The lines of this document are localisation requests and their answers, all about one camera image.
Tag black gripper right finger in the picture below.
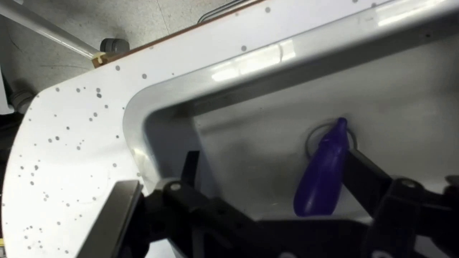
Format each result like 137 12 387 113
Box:
343 148 459 258

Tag grey caster wheel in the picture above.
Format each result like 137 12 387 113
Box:
100 38 133 55

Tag grey cable pair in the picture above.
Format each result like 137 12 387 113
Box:
197 0 253 25

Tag grey metal frame bar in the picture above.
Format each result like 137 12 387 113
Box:
0 0 105 62

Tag grey toy sink basin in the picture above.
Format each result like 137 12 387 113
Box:
121 0 459 258

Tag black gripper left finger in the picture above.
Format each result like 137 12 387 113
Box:
77 151 227 258

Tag purple toy eggplant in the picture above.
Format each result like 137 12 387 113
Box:
293 116 352 220

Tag white speckled sink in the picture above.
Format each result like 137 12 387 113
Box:
0 0 459 258

